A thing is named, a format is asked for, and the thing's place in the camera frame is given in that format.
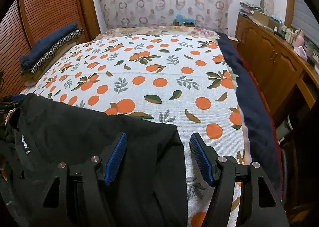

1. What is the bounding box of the black t-shirt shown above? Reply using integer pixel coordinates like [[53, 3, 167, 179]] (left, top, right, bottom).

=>
[[1, 94, 188, 226]]

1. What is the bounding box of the folded navy blue garment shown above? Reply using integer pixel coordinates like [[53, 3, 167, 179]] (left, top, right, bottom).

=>
[[19, 23, 78, 71]]

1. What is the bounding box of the grey waste bin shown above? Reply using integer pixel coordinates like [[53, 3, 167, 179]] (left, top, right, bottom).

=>
[[276, 115, 293, 141]]

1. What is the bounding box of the navy blue blanket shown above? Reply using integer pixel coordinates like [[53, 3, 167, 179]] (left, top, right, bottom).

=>
[[216, 31, 282, 190]]

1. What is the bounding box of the patterned dark folded cloth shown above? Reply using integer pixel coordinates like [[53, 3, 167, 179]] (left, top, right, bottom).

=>
[[20, 28, 84, 74]]

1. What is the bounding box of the wooden louvered wardrobe door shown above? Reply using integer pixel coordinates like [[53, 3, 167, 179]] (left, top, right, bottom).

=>
[[1, 0, 100, 96]]

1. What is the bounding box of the wooden sideboard cabinet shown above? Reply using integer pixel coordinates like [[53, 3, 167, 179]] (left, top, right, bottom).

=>
[[235, 15, 318, 115]]

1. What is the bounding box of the orange print white sheet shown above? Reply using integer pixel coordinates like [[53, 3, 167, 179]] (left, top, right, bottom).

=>
[[23, 32, 244, 226]]

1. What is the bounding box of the red bed cover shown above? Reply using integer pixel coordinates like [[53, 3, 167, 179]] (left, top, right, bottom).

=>
[[249, 72, 285, 200]]

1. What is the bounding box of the pink tissue pack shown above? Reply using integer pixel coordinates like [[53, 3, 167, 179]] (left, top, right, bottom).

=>
[[294, 46, 308, 61]]

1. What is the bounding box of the pink kettle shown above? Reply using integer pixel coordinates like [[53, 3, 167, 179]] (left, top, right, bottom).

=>
[[292, 29, 304, 48]]

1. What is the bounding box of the cardboard box on cabinet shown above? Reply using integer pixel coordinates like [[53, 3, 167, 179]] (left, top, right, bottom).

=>
[[252, 11, 275, 29]]

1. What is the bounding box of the floral beige blanket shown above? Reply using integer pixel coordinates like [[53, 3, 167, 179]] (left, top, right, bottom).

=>
[[95, 26, 220, 41]]

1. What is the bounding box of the blue item box at headboard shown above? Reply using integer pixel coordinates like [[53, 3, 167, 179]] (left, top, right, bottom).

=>
[[173, 14, 195, 27]]

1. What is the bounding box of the window roller blind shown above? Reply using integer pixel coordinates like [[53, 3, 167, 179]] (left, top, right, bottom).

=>
[[292, 0, 319, 47]]

